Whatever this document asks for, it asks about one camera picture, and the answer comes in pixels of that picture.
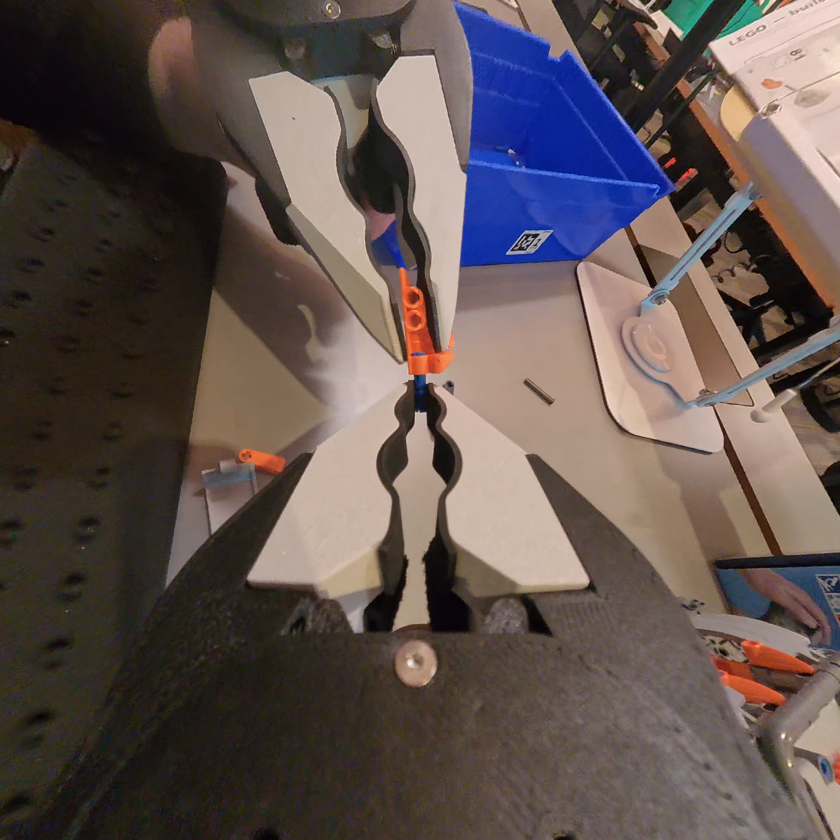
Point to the orange angled toy beam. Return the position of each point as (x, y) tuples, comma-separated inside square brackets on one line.
[(415, 315)]

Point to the blue toy connector pin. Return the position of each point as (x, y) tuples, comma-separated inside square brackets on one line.
[(420, 394)]

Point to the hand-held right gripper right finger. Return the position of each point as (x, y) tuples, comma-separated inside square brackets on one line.
[(512, 525)]

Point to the blue storage bin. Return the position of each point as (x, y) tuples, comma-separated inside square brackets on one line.
[(544, 131)]

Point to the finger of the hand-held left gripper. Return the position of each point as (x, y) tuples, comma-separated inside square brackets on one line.
[(433, 164), (315, 184)]

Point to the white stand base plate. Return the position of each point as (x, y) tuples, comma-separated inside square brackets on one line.
[(617, 380)]

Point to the printed instruction sheet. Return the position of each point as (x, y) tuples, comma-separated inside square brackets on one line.
[(774, 46)]

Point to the grey and orange toy robot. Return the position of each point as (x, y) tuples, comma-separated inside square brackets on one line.
[(768, 663)]

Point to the person's left hand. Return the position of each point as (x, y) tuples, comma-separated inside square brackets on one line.
[(180, 72)]

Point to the black toy axle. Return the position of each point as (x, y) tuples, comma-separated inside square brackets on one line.
[(539, 391)]

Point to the blue robot kit box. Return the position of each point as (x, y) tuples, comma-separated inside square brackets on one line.
[(768, 584)]

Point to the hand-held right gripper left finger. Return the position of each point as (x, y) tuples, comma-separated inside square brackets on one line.
[(328, 525)]

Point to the black metal pole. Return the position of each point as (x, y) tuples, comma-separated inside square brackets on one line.
[(682, 59)]

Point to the small orange toy beam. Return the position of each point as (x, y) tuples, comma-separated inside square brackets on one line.
[(262, 460)]

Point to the person's left forearm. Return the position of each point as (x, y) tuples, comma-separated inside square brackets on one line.
[(72, 59)]

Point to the white holder panel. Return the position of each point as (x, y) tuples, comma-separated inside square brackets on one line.
[(800, 151)]

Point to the grey flat toy panel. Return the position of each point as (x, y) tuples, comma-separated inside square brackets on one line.
[(226, 492)]

